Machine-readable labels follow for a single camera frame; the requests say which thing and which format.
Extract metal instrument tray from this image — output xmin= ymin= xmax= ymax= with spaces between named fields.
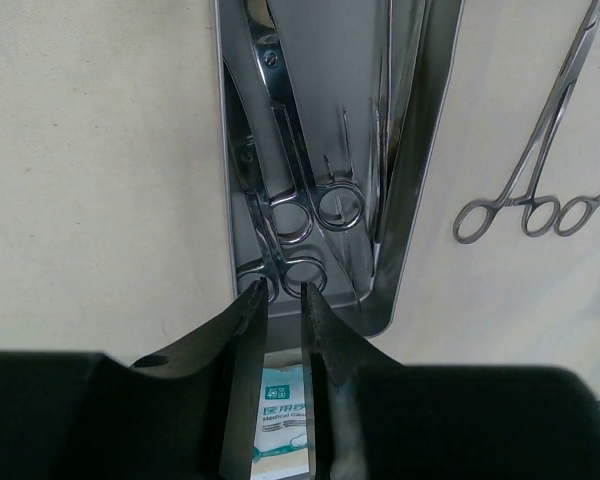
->
xmin=218 ymin=1 xmax=463 ymax=342

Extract steel hemostat forceps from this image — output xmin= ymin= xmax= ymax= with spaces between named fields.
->
xmin=553 ymin=192 xmax=600 ymax=237
xmin=452 ymin=1 xmax=600 ymax=245

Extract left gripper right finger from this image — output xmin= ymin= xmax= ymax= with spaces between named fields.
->
xmin=300 ymin=283 xmax=402 ymax=479

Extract steel tweezers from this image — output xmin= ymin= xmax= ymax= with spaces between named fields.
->
xmin=367 ymin=1 xmax=428 ymax=248
xmin=323 ymin=105 xmax=373 ymax=304

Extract black surgical scissors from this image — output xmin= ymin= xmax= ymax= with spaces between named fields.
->
xmin=241 ymin=1 xmax=365 ymax=244

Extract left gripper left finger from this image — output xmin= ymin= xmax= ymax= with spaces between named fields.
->
xmin=131 ymin=280 xmax=268 ymax=479

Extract beige cloth wrap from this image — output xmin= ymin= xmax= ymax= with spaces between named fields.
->
xmin=0 ymin=1 xmax=600 ymax=397

